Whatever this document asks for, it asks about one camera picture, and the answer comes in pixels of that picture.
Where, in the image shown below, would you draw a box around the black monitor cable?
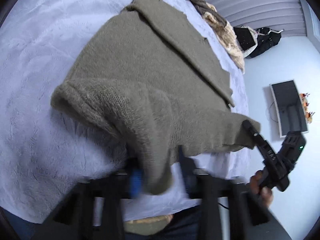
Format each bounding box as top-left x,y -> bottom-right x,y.
267,101 -> 279,124

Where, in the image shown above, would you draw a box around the black sparkly garment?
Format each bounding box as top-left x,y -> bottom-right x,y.
233,26 -> 258,52

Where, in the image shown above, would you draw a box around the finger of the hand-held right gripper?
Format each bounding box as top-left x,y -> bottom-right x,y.
242,119 -> 278,167

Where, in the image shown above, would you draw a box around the cream and brown fleece garment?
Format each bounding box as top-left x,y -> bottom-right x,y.
181,0 -> 246,74

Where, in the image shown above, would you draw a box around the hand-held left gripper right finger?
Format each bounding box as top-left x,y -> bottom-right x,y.
178,147 -> 293,240

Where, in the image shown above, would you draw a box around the lavender fleece blanket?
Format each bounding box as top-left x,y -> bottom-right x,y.
0,0 -> 250,224

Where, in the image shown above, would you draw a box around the person's right hand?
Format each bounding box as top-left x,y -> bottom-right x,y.
250,170 -> 273,208

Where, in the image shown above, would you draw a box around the person's olive shirt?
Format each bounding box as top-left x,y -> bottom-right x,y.
123,214 -> 173,236

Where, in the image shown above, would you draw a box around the black hanging jacket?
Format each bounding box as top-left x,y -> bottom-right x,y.
248,27 -> 285,59

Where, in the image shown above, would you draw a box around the olive brown knit sweater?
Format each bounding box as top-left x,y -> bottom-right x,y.
50,0 -> 262,196

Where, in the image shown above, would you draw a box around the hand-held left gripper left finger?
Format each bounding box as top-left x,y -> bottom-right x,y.
32,164 -> 146,240

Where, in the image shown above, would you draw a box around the grey pleated curtain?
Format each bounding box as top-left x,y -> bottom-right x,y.
189,0 -> 308,37

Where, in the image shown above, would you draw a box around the orange decorations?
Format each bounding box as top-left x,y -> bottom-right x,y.
299,93 -> 314,124

